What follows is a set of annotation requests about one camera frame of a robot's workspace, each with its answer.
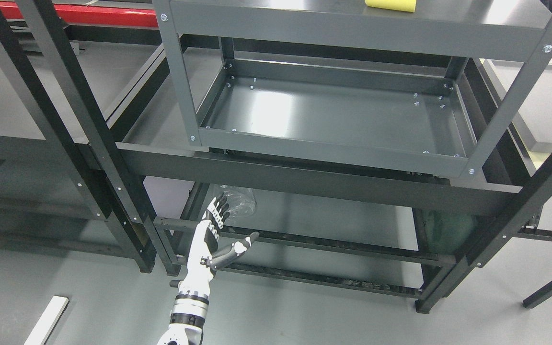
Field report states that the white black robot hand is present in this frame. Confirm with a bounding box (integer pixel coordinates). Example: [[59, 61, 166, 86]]
[[178, 193, 259, 296]]

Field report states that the yellow plastic cup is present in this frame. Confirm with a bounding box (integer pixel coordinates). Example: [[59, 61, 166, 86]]
[[364, 0, 417, 13]]

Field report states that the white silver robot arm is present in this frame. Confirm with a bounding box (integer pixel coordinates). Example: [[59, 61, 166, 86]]
[[157, 287, 209, 345]]

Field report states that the grey metal shelf unit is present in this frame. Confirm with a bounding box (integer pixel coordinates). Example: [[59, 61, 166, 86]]
[[153, 0, 552, 177]]

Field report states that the clear plastic bag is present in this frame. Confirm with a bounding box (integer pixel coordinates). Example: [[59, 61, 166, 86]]
[[216, 185, 257, 220]]

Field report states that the white strip on floor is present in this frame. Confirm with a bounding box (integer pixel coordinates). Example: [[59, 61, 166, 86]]
[[24, 295, 69, 345]]

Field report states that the dark metal shelving rack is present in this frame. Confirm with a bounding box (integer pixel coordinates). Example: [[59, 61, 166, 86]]
[[0, 0, 552, 314]]

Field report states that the red metal beam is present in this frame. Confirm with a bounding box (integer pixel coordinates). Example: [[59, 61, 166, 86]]
[[0, 1, 160, 28]]

